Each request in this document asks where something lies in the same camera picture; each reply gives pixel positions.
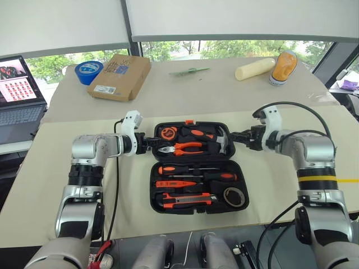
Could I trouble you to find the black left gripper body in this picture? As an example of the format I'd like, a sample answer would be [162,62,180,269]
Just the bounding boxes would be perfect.
[134,132,155,155]

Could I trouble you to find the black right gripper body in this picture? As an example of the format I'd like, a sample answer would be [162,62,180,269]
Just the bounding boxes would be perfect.
[246,125,268,151]

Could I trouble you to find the orange handled long screwdriver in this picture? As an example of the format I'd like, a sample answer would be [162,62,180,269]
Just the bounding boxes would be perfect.
[157,165,221,175]

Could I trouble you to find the black orange handled screwdriver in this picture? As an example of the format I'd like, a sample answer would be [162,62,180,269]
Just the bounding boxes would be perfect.
[168,171,239,183]

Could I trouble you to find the orange voltage tester pen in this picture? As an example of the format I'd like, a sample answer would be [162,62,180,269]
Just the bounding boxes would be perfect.
[154,180,204,189]

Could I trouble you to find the black electrical tape roll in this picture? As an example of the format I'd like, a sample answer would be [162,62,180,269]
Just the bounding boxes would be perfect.
[222,187,246,208]

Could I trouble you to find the orange black utility knife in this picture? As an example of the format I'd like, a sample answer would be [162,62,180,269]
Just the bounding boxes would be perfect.
[162,192,218,210]

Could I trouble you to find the black plastic tool case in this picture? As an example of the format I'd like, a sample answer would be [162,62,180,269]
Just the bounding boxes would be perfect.
[149,119,251,216]

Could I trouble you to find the orange black tape measure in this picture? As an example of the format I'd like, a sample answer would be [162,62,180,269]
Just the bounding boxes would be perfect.
[160,126,179,140]

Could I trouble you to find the stubby orange black screwdriver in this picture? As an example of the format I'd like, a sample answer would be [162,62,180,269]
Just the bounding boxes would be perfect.
[180,127,216,142]

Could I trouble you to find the cream foam cylinder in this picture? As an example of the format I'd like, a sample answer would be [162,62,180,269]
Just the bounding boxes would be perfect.
[234,58,277,82]

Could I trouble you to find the flat brown cardboard box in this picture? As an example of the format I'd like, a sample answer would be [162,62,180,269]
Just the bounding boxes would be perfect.
[86,53,152,103]

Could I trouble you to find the green plastic stick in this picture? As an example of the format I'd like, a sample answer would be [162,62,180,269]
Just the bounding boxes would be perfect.
[168,67,211,77]

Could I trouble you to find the blue tape roll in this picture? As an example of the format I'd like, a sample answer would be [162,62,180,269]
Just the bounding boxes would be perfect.
[74,59,105,86]

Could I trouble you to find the black office chair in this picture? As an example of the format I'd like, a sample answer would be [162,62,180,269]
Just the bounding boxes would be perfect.
[346,93,359,122]

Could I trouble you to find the grey rounded housing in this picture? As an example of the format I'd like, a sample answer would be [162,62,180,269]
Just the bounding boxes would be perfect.
[200,233,240,269]
[131,237,175,269]

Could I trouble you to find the purple cloth item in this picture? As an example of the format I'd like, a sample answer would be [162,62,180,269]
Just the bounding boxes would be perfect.
[339,78,359,91]

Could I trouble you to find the white roller blind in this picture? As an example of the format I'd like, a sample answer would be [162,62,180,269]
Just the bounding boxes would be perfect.
[0,0,132,58]
[125,0,359,43]

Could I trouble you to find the open grey laptop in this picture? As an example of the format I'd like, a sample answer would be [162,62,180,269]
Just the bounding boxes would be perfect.
[0,55,48,145]

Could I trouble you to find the black handled claw hammer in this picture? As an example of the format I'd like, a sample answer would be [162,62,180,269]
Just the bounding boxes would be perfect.
[215,126,233,155]

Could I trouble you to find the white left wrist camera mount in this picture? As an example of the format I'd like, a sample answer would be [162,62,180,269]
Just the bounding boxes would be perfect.
[120,110,144,157]

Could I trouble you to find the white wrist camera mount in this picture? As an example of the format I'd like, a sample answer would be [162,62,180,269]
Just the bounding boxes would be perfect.
[252,104,283,153]
[120,110,144,157]

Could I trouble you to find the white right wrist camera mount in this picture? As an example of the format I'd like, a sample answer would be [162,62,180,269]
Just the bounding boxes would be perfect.
[252,104,283,153]

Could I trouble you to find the orange handled pliers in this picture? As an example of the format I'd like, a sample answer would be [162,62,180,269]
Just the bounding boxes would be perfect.
[157,141,206,156]

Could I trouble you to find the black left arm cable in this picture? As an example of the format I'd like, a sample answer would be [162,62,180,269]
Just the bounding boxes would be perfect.
[107,119,126,242]

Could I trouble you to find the dark window post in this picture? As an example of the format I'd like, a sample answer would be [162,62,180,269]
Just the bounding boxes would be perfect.
[119,0,144,59]

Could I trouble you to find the dark slanted window frame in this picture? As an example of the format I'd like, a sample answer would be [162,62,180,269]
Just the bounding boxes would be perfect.
[312,41,359,85]

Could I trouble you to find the thin white cord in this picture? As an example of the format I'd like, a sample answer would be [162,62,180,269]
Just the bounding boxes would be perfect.
[183,231,195,266]

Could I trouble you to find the black bracket with white plug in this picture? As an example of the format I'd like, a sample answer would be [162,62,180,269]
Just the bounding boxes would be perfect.
[233,240,262,269]

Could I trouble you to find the red cable sleeve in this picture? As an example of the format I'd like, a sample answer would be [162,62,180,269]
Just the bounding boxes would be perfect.
[89,240,113,269]

